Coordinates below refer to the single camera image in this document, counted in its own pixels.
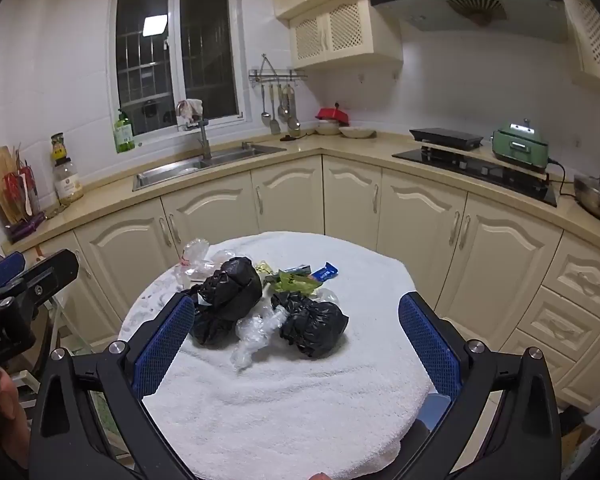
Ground cream cabinet drawer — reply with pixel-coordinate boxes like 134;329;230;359
500;329;576;386
517;285;600;361
541;234;600;321

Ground large clear jar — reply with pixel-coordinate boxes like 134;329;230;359
53;157;85;205

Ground green electric cooker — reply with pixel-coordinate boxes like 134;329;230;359
491;119;551;171

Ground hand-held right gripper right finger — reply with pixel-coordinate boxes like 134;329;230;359
397;291;563;480

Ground black power cable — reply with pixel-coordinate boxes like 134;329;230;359
547;159;581;196

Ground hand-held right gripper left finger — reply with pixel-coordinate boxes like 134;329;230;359
28;292;201;480

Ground small clear plastic wrapper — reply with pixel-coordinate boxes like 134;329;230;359
310;287;341;306

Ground blue snack wrapper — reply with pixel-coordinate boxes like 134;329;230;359
310;263;341;283

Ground green dish soap bottle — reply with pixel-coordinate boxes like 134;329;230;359
112;109;137;155

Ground purple utensil holder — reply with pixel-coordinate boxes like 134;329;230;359
2;145;48;245

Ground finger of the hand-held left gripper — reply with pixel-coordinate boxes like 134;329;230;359
0;249;79;310
0;251;27;295

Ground cream base cabinets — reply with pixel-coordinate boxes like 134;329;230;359
0;152;600;411

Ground large black plastic bag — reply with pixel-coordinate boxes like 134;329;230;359
182;256;263;347

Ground hanging steel spatula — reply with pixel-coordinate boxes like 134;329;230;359
268;85;282;135

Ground kitchen window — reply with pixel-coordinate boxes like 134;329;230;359
114;0;246;137

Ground hanging steel skimmer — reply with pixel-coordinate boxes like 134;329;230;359
285;85;301;131

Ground wall utensil rack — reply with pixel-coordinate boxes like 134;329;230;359
248;53;308;86

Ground clear plastic bag red bits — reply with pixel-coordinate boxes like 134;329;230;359
172;238;231;291

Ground cream lattice wall cabinet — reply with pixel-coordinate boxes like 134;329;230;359
289;0;405;72

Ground small black plastic bag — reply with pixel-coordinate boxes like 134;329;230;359
271;291;350;359

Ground range hood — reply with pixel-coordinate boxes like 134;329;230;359
369;0;570;43

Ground narrow lattice wall cabinet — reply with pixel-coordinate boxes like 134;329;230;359
562;0;600;91

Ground olive green plastic packet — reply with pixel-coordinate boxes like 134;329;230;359
271;274;323;297

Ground person's left hand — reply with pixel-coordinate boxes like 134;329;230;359
0;367;31;443

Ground steel faucet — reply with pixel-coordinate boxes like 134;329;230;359
177;101;213;161

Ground steel kitchen sink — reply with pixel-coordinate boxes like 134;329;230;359
132;143;287;192

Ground black induction cooker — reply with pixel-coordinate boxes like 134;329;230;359
409;127;485;151

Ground steel pot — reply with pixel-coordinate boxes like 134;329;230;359
573;172;600;223

